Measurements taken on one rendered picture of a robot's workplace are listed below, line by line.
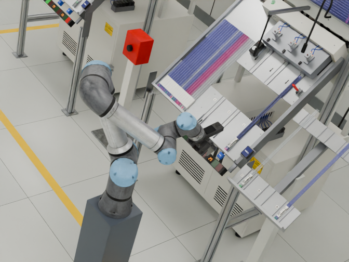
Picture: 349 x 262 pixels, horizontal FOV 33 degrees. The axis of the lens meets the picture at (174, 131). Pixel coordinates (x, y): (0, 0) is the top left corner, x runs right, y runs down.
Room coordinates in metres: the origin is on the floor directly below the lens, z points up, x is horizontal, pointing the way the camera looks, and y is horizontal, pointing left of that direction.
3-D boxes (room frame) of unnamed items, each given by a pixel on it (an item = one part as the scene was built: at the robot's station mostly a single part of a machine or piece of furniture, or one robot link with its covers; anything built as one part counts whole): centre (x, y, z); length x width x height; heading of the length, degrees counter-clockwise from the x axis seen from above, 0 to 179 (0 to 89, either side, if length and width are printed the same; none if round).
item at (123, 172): (1.93, 0.15, 0.72); 0.13 x 0.12 x 0.14; 10
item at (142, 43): (3.10, 0.35, 0.39); 0.24 x 0.24 x 0.78; 48
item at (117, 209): (1.92, 0.15, 0.60); 0.15 x 0.15 x 0.10
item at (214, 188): (2.96, -0.50, 0.31); 0.70 x 0.65 x 0.62; 48
